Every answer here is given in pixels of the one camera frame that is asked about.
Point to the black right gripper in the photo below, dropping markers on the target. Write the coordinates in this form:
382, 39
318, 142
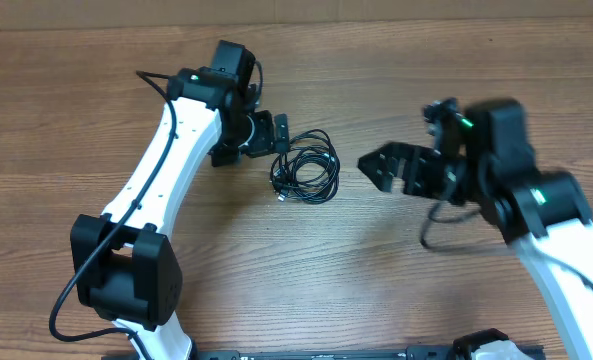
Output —
390, 154

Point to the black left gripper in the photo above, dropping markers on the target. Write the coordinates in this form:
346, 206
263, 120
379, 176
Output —
265, 141

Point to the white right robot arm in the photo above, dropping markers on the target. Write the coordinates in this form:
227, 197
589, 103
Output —
481, 154

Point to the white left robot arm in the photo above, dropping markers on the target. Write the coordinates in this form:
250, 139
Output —
125, 266

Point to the cardboard back wall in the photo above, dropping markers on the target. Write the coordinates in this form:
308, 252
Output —
88, 14

